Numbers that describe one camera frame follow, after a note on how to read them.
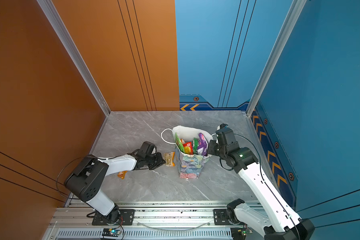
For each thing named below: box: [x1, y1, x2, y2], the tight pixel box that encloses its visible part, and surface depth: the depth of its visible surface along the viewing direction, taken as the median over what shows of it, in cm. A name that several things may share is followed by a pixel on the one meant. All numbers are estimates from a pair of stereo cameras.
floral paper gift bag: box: [161, 125, 217, 179], surface depth 77 cm
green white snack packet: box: [192, 137, 199, 155], surface depth 84 cm
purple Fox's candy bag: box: [197, 132, 209, 156], surface depth 79 cm
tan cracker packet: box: [163, 152, 176, 167], surface depth 93 cm
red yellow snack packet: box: [183, 141, 193, 155], surface depth 84 cm
